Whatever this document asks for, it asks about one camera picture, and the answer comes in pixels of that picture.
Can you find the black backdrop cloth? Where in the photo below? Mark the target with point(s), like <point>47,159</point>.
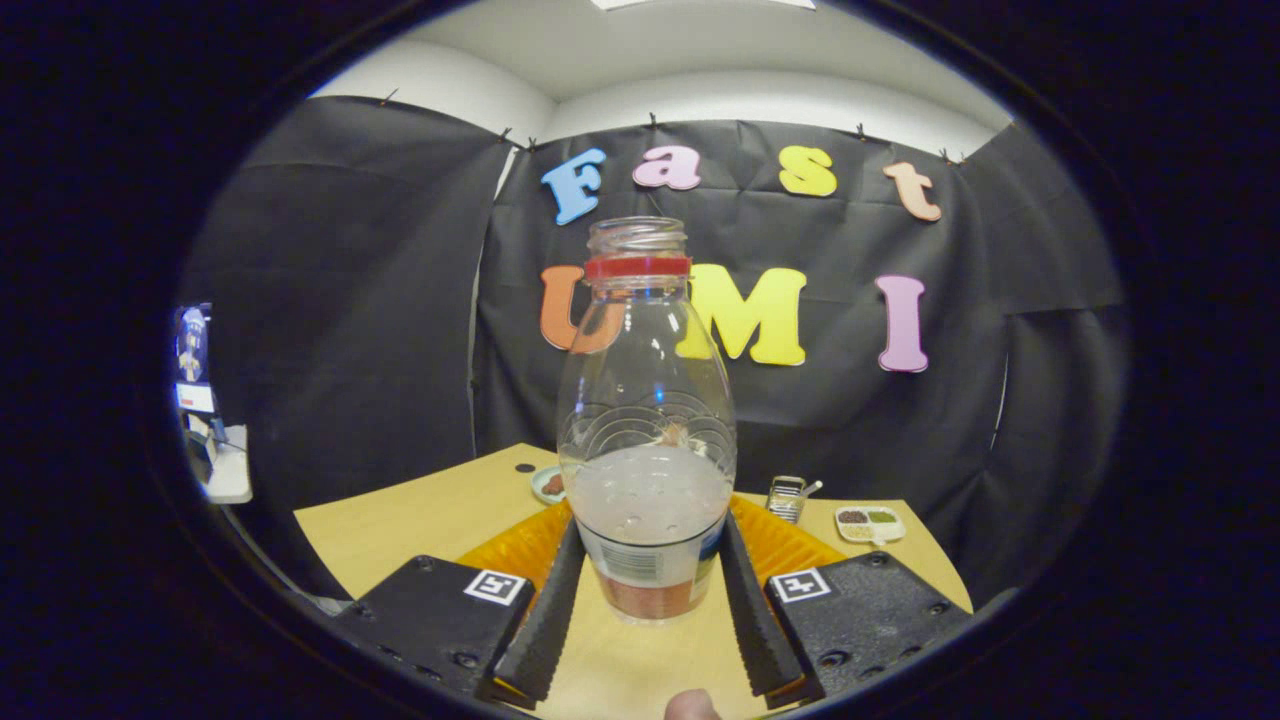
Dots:
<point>400,300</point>

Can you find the metal utensil holder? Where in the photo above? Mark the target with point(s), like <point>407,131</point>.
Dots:
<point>785,502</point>

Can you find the white divided dish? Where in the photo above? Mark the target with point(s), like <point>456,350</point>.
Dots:
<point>870,537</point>

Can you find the white and blue equipment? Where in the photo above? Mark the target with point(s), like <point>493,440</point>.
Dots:
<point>232,470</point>

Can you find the clear plastic juice bottle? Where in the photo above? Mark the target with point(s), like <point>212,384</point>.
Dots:
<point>645,400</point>

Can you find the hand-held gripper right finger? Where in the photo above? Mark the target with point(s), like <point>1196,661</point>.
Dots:
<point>750,640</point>

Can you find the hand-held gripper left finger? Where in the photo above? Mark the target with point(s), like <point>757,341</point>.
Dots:
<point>540,640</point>

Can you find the wooden table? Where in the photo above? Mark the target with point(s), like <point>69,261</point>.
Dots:
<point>420,520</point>

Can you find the pale green plate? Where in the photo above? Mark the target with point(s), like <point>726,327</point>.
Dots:
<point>538,490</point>

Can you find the red meat slices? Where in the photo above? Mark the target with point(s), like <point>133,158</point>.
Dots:
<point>555,486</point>

